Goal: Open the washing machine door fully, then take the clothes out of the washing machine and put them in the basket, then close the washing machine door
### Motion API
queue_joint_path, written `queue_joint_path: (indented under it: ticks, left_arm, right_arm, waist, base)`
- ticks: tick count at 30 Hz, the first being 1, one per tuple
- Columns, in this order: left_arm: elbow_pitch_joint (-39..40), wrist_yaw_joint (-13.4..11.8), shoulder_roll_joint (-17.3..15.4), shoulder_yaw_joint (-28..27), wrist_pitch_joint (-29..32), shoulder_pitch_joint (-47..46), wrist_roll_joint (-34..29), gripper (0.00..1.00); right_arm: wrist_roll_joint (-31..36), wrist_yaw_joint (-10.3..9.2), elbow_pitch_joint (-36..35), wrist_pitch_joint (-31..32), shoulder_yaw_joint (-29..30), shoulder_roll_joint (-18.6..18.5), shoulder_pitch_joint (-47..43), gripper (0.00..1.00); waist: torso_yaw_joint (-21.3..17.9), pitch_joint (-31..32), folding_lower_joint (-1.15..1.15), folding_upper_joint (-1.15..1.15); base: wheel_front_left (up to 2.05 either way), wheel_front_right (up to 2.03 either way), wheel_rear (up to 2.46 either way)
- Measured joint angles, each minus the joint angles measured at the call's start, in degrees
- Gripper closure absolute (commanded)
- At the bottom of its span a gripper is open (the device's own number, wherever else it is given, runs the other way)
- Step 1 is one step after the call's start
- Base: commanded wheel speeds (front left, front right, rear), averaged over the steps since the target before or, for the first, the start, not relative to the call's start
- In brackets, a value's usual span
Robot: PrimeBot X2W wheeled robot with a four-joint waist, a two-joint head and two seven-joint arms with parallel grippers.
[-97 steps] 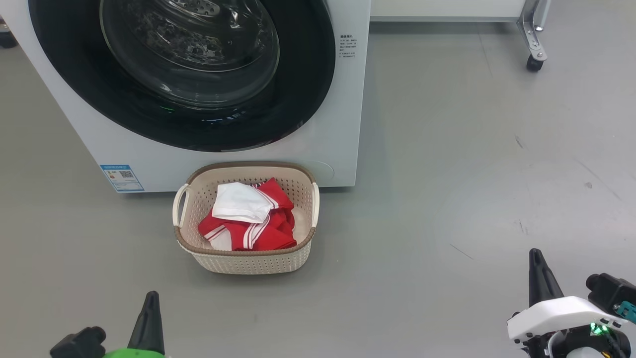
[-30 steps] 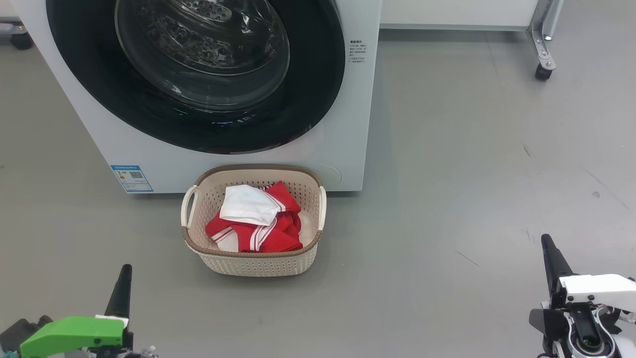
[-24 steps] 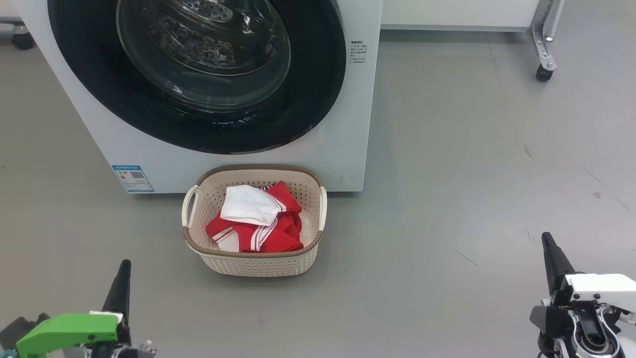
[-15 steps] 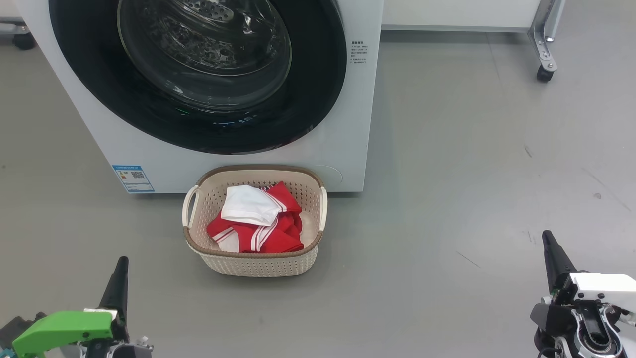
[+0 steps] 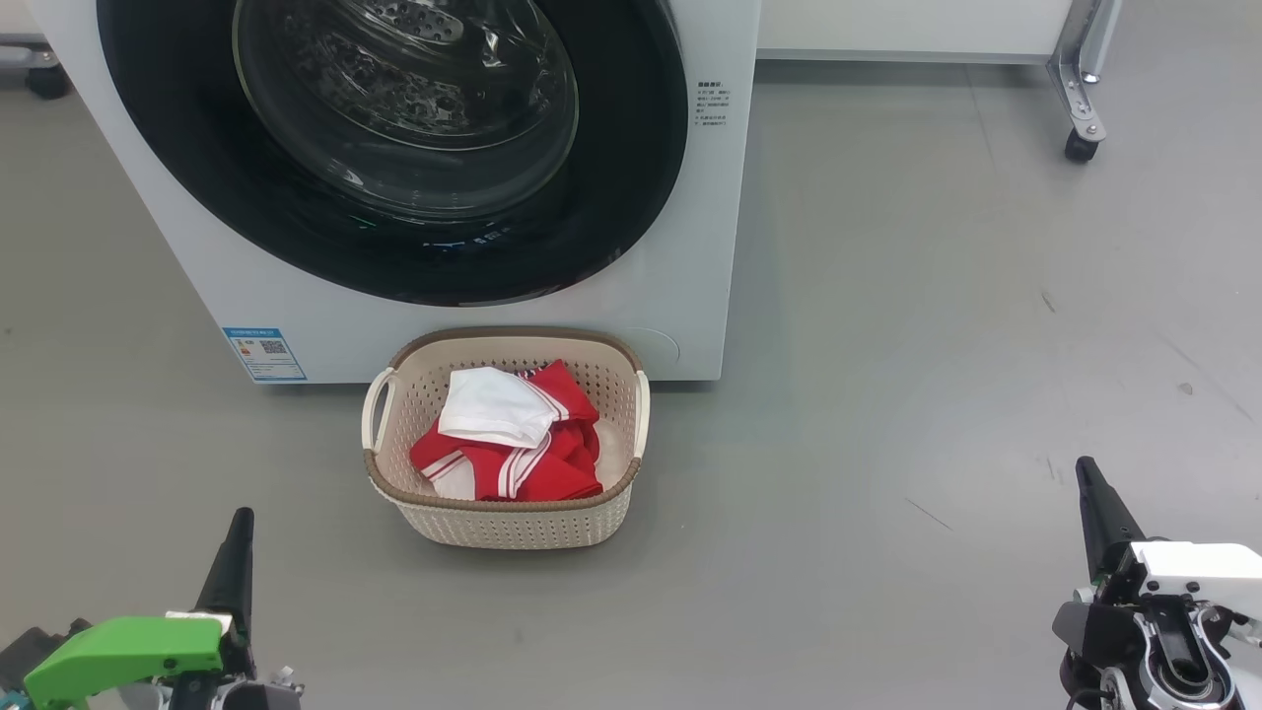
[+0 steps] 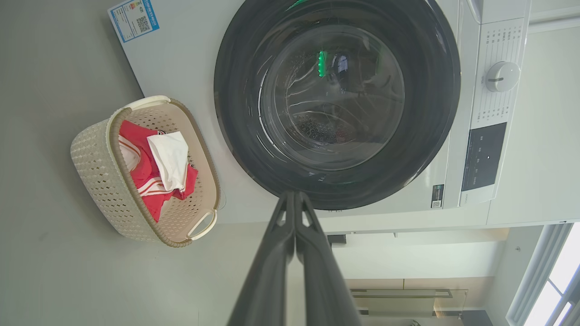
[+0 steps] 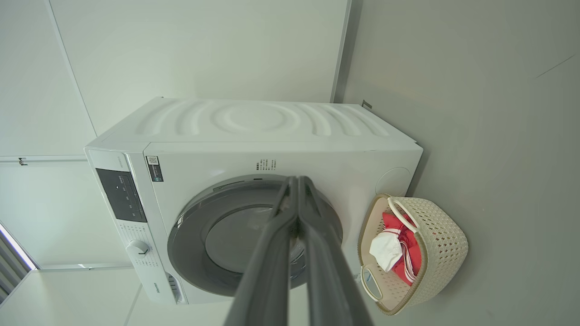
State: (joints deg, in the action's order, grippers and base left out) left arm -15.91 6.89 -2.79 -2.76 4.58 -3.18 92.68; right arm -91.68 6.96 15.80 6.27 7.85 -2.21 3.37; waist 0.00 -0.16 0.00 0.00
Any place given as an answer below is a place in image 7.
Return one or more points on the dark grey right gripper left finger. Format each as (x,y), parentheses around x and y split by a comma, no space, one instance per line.
(267,271)

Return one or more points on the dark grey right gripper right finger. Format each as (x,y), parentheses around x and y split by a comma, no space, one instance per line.
(331,280)

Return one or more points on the black-rimmed glass washer door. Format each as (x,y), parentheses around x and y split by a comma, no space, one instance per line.
(195,240)

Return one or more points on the red garment with white stripes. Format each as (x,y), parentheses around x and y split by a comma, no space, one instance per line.
(413,253)

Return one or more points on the cream perforated laundry basket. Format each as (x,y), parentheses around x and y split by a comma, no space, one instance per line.
(444,253)

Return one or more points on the white front-load washing machine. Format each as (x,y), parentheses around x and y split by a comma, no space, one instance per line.
(253,127)

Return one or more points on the white washer control dial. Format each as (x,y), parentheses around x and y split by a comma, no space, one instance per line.
(137,247)

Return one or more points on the black washer display panel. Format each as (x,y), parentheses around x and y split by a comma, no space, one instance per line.
(121,194)

